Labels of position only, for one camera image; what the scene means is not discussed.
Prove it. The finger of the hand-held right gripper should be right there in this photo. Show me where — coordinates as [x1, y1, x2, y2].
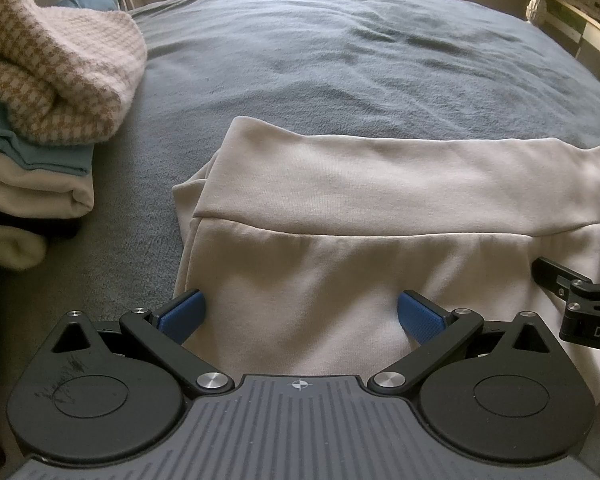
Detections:
[532, 257, 593, 303]

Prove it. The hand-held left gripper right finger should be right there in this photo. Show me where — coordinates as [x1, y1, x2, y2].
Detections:
[367, 290, 551, 395]

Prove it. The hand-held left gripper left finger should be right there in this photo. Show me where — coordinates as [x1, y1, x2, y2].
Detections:
[50, 288, 234, 395]

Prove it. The beige zip hoodie black trim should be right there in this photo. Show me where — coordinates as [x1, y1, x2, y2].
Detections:
[172, 116, 600, 431]

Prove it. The black folded garment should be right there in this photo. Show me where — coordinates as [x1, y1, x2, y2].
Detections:
[0, 207, 83, 241]

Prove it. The pale grey folded garment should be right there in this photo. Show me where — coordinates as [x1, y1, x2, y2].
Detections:
[0, 222, 48, 271]

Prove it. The white folded garment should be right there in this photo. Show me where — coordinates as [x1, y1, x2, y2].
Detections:
[0, 147, 96, 220]

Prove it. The light blue folded garment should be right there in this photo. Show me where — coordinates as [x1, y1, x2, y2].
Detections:
[0, 97, 96, 177]

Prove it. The grey bed blanket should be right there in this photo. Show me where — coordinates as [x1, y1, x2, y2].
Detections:
[0, 0, 600, 461]

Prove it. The pink checked knit sweater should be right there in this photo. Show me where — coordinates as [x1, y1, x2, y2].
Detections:
[0, 0, 148, 145]

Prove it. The blue pillow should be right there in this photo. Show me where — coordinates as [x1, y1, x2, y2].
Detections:
[55, 0, 121, 12]

